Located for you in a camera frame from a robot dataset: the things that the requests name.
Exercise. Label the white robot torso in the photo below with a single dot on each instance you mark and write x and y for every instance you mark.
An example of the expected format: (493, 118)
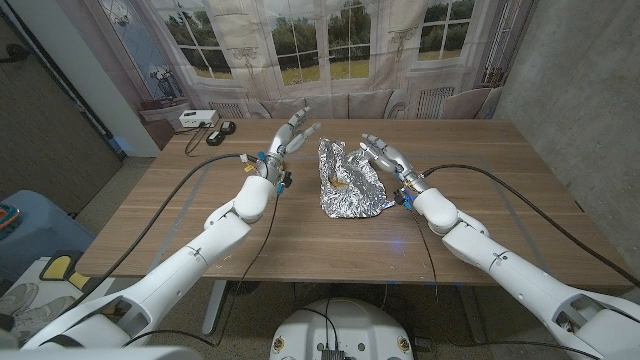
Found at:
(345, 325)

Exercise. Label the printed window backdrop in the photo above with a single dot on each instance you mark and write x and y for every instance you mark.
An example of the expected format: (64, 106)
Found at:
(325, 60)

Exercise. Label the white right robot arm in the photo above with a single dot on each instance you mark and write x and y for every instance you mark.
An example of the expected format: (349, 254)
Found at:
(515, 280)

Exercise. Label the black power adapter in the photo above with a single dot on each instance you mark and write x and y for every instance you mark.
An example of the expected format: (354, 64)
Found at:
(215, 138)
(228, 127)

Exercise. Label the white table leg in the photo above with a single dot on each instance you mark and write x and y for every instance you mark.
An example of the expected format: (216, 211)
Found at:
(215, 305)

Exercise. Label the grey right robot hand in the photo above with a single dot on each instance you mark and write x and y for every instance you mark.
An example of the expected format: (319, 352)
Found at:
(395, 162)

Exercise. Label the crinkled aluminum foil sheet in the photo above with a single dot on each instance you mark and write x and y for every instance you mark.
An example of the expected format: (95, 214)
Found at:
(360, 197)

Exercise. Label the grey sneaker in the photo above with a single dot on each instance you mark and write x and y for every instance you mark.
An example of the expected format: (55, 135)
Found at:
(45, 315)
(17, 297)

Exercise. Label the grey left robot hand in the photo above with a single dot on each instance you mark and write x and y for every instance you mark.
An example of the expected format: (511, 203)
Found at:
(280, 147)

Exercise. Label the grey table leg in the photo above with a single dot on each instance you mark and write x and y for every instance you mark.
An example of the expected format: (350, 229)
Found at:
(472, 315)

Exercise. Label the white power strip box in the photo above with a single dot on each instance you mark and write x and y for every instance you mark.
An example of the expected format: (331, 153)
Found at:
(197, 118)

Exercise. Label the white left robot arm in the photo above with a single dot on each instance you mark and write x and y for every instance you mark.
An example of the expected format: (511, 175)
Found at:
(200, 255)

